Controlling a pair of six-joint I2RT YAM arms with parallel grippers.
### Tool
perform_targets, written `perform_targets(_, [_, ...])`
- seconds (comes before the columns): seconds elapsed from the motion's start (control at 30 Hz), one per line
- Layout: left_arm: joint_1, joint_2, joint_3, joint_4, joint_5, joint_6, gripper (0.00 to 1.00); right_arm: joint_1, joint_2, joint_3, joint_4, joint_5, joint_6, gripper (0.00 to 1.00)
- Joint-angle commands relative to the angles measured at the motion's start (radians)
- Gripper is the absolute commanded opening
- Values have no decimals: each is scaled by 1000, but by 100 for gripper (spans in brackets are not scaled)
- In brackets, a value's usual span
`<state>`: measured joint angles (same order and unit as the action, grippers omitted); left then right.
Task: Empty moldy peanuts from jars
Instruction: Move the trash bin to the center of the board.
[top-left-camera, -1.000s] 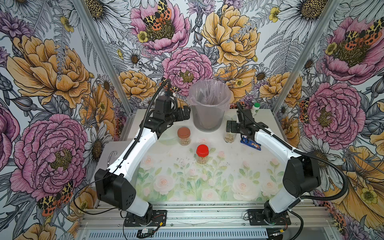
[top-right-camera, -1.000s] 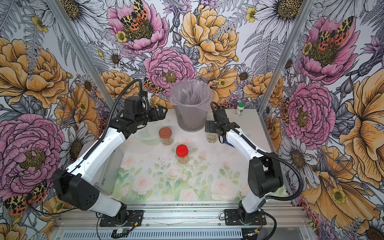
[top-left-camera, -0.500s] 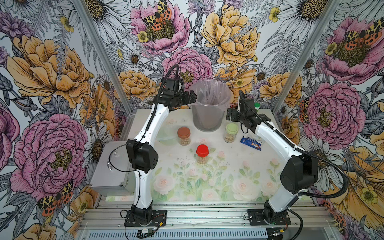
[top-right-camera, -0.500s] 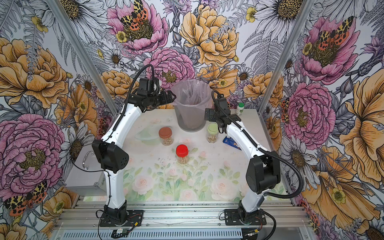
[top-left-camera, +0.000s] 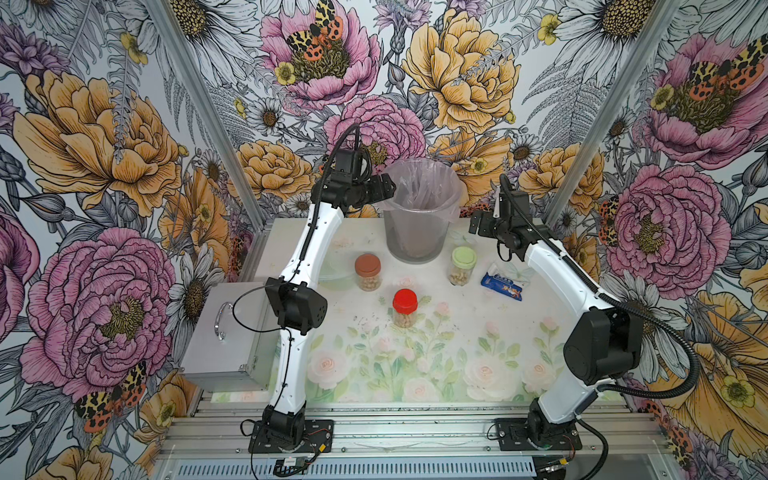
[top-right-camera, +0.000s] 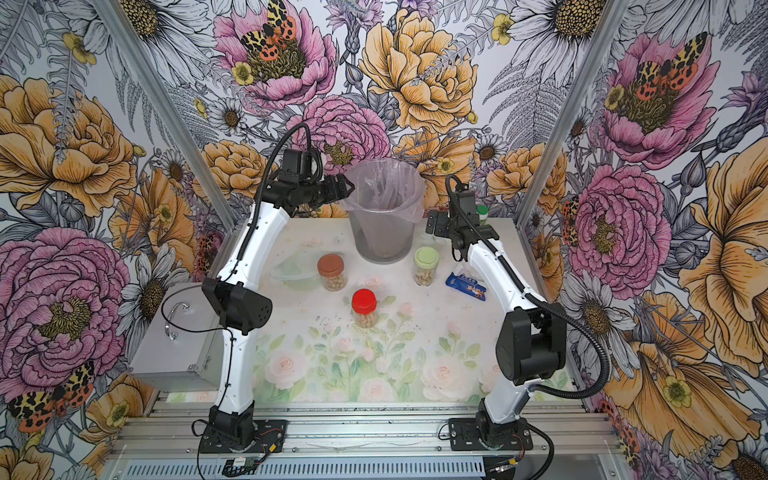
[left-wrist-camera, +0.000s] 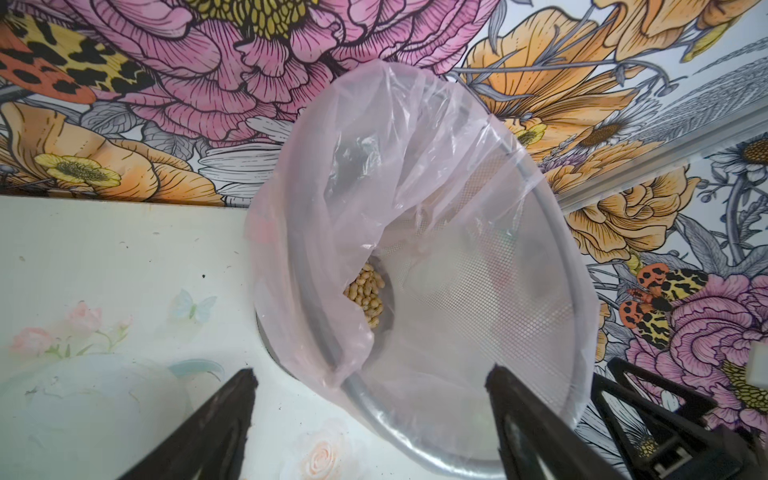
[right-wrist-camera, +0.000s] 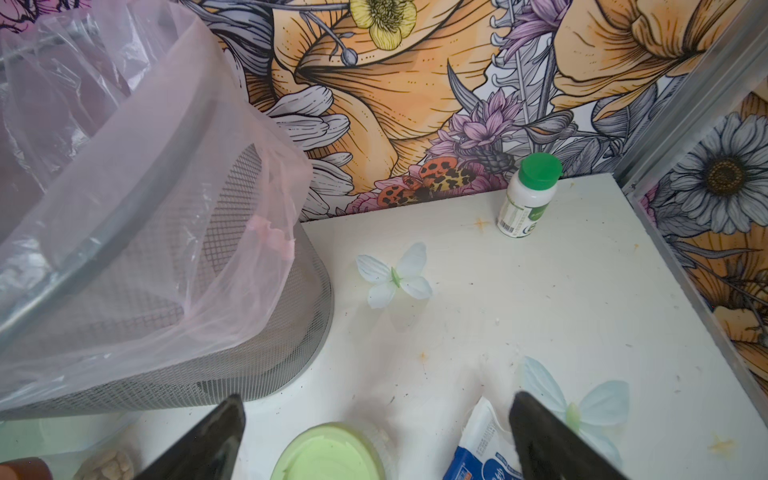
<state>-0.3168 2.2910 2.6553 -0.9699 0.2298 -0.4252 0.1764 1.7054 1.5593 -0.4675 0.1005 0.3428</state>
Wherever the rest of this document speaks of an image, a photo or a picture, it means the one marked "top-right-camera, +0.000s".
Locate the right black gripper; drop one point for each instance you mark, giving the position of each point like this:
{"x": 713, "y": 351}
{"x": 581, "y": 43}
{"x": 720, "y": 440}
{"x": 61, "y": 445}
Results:
{"x": 438, "y": 229}

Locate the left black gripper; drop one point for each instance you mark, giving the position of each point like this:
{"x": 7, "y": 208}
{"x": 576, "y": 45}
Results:
{"x": 333, "y": 195}

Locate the green lid peanut jar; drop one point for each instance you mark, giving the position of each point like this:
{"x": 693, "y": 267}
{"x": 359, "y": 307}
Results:
{"x": 426, "y": 261}

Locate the mesh bin with pink bag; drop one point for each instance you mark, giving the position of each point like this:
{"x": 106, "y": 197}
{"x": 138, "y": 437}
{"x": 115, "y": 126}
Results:
{"x": 384, "y": 208}

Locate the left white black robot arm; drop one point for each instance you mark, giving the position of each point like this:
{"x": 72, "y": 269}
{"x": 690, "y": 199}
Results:
{"x": 234, "y": 292}

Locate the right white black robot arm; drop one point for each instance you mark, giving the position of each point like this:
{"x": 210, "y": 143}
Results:
{"x": 530, "y": 346}

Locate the white bottle green cap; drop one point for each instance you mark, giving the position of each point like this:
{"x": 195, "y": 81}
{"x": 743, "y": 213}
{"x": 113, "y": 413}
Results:
{"x": 483, "y": 214}

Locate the blue gauze bandage packet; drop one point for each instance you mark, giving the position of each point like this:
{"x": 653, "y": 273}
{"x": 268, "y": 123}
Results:
{"x": 466, "y": 285}

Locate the brown lid peanut jar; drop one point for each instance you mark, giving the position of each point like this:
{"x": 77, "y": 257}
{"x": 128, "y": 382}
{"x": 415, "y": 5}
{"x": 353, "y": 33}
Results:
{"x": 331, "y": 269}

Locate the clear plastic lid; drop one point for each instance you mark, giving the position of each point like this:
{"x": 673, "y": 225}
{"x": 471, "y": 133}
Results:
{"x": 298, "y": 271}

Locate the red lid peanut jar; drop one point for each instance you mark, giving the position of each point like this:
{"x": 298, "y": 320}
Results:
{"x": 364, "y": 308}

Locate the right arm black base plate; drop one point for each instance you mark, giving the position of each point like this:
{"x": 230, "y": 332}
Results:
{"x": 472, "y": 434}

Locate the aluminium rail frame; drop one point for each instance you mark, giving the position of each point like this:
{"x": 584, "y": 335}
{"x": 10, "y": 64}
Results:
{"x": 370, "y": 441}

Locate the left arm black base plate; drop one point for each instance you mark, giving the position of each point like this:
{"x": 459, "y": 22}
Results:
{"x": 260, "y": 437}

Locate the right aluminium corner post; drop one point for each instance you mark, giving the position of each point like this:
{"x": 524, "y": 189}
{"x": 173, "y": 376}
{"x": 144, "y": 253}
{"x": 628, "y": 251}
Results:
{"x": 606, "y": 30}

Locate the aluminium corner post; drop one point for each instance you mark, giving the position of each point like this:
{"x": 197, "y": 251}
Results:
{"x": 606, "y": 30}
{"x": 128, "y": 43}

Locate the left aluminium corner post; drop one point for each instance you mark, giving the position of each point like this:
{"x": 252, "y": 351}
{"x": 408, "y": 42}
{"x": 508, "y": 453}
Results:
{"x": 128, "y": 43}

